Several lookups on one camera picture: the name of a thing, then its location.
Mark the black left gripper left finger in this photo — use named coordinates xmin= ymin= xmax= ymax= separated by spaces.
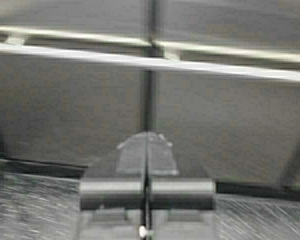
xmin=74 ymin=132 xmax=147 ymax=240

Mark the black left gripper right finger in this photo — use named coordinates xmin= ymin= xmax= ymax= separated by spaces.
xmin=146 ymin=132 xmax=218 ymax=240

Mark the elevator handrail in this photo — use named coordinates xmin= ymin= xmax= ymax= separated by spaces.
xmin=0 ymin=25 xmax=300 ymax=83

